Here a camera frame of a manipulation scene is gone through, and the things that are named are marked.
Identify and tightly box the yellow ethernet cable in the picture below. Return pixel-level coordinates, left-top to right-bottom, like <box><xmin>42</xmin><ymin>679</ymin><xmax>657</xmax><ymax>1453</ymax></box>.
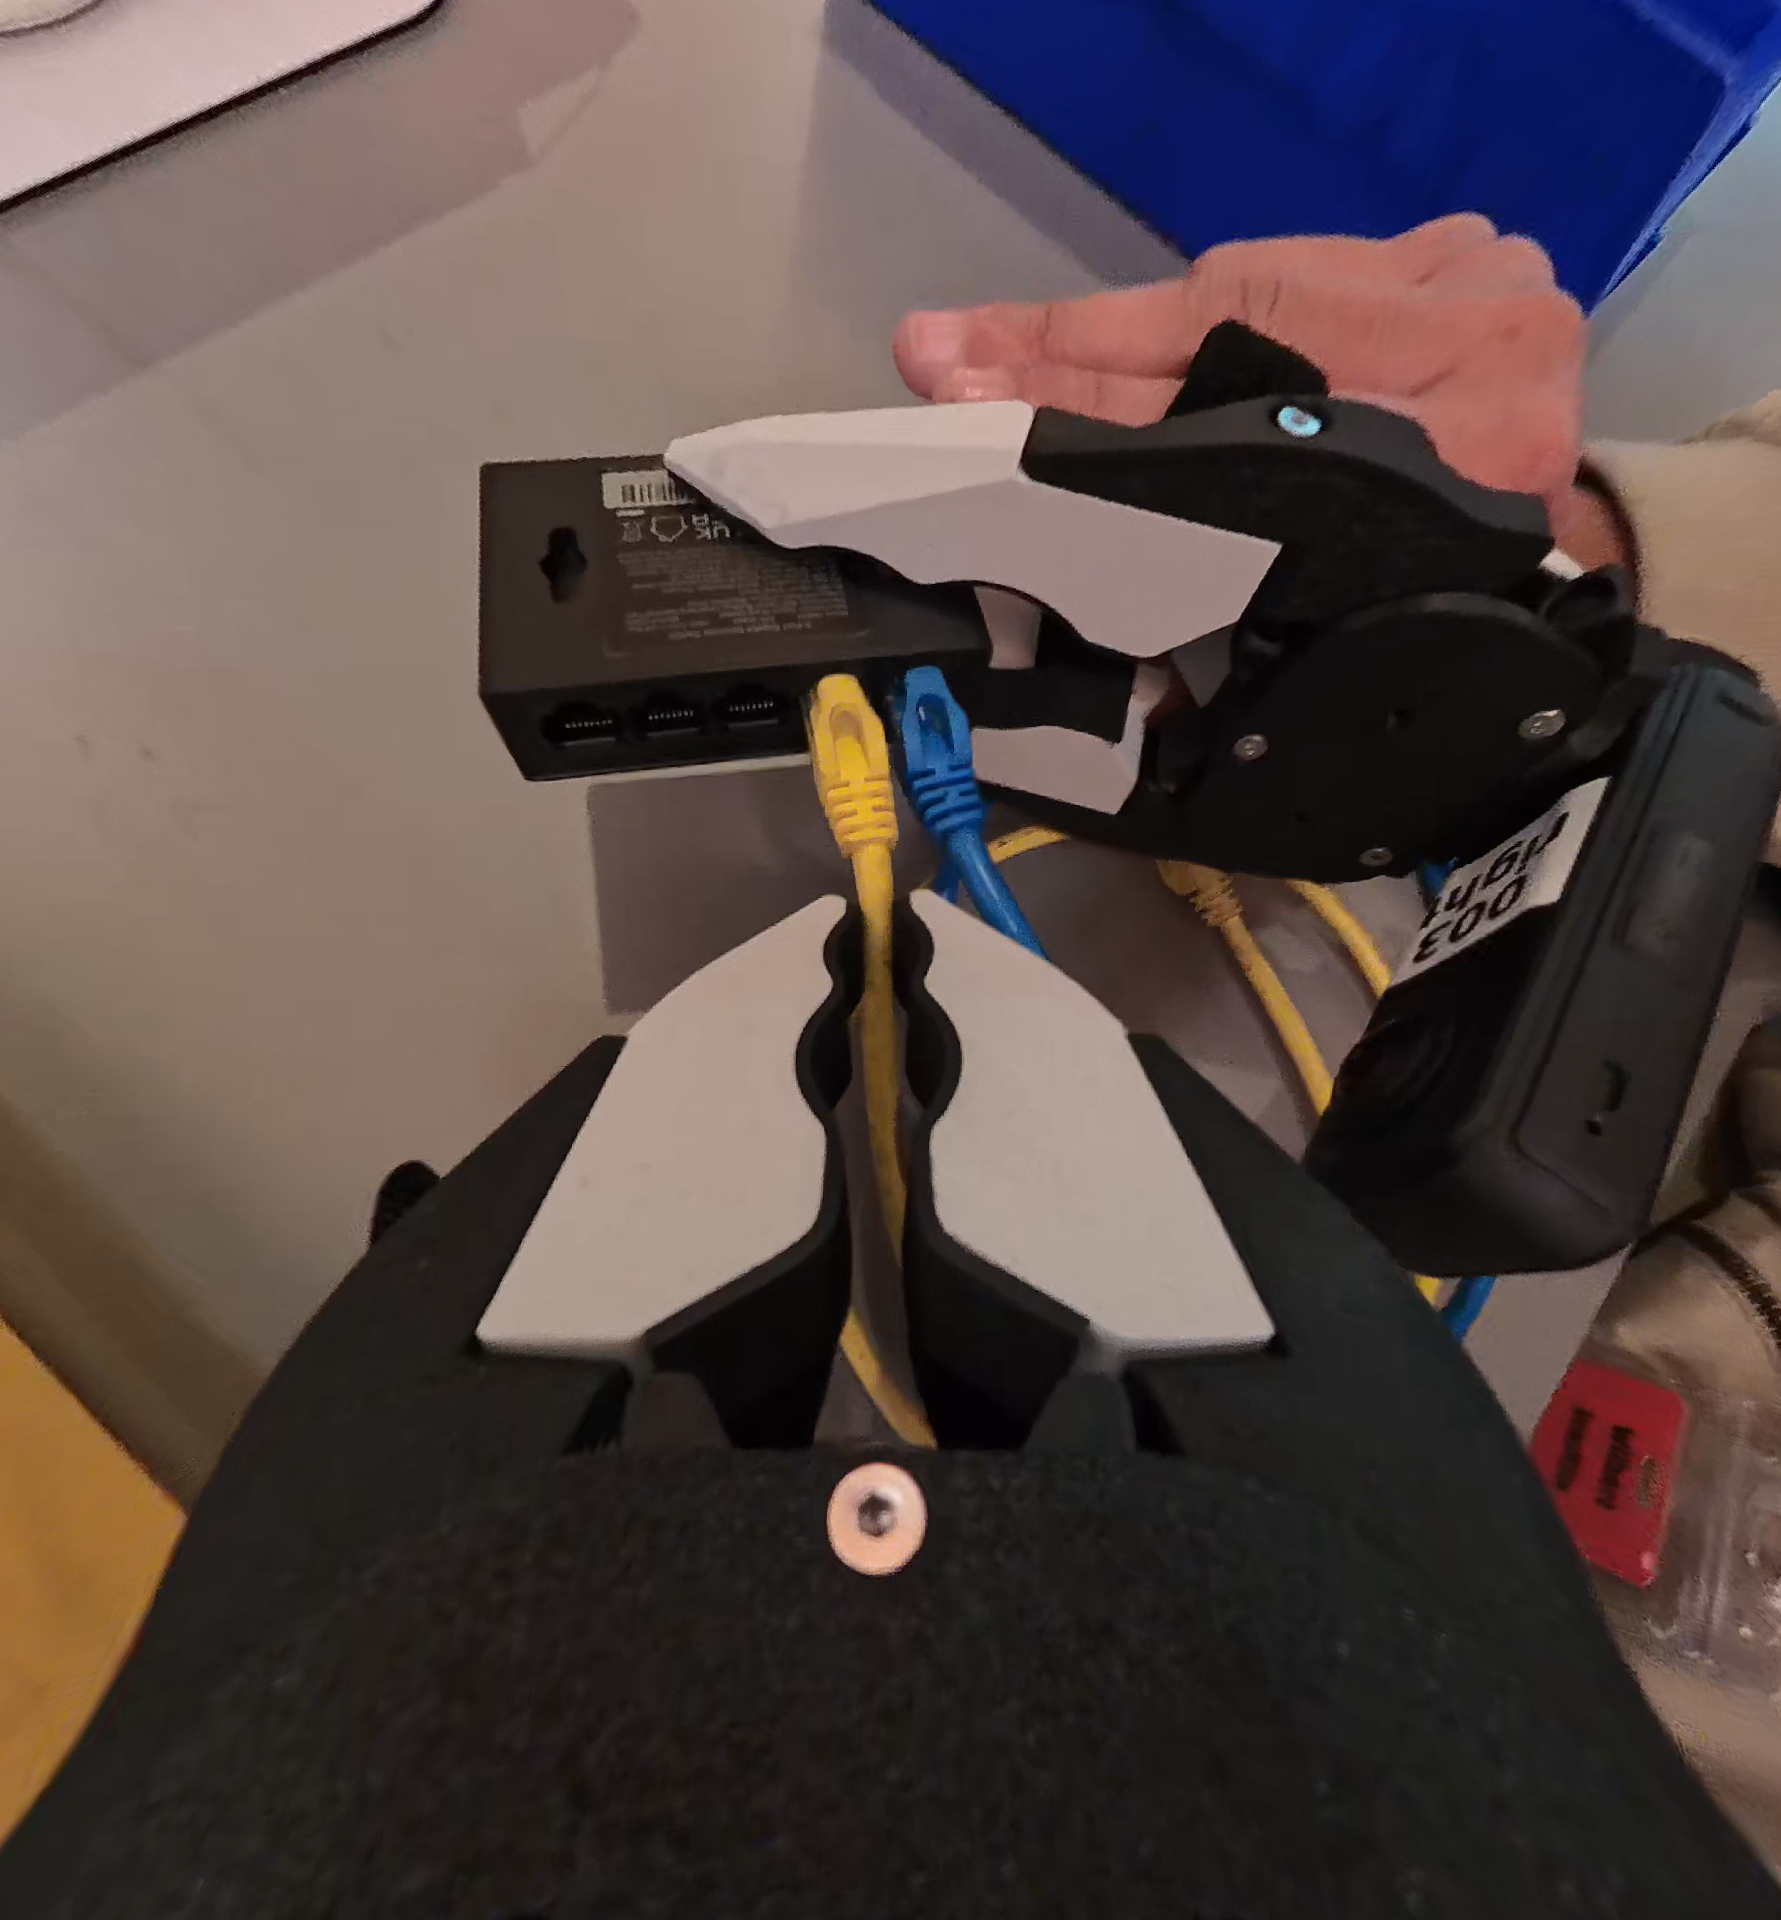
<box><xmin>806</xmin><ymin>672</ymin><xmax>1447</xmax><ymax>1453</ymax></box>

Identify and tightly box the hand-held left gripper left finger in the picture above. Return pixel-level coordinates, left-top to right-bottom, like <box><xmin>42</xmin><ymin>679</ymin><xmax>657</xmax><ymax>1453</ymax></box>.
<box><xmin>476</xmin><ymin>891</ymin><xmax>853</xmax><ymax>1449</ymax></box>

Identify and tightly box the clear plastic bag red label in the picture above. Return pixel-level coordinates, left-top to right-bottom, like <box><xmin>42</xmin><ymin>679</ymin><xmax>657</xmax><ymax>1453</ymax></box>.
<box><xmin>1527</xmin><ymin>1356</ymin><xmax>1781</xmax><ymax>1727</ymax></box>

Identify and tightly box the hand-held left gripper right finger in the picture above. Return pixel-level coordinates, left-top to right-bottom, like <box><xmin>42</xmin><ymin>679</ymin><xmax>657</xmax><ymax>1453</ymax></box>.
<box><xmin>904</xmin><ymin>888</ymin><xmax>1277</xmax><ymax>1449</ymax></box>

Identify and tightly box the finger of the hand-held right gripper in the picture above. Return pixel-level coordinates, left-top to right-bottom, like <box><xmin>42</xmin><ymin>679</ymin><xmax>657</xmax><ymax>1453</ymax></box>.
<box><xmin>968</xmin><ymin>656</ymin><xmax>1181</xmax><ymax>821</ymax></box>
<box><xmin>661</xmin><ymin>401</ymin><xmax>1283</xmax><ymax>672</ymax></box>

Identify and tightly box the blue ethernet cable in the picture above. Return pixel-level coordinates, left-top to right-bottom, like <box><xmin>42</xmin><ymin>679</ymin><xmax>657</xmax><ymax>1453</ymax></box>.
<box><xmin>891</xmin><ymin>666</ymin><xmax>1498</xmax><ymax>1340</ymax></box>

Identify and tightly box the black network switch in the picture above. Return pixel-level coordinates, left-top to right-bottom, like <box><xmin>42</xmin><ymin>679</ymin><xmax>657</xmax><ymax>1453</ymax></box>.
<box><xmin>476</xmin><ymin>454</ymin><xmax>997</xmax><ymax>781</ymax></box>

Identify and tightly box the blue plastic bin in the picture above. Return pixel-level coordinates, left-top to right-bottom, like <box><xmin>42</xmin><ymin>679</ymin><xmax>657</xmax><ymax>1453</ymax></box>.
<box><xmin>867</xmin><ymin>0</ymin><xmax>1781</xmax><ymax>310</ymax></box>

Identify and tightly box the person's right hand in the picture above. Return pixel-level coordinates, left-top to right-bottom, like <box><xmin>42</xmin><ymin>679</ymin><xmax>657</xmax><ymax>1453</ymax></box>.
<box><xmin>891</xmin><ymin>212</ymin><xmax>1631</xmax><ymax>572</ymax></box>

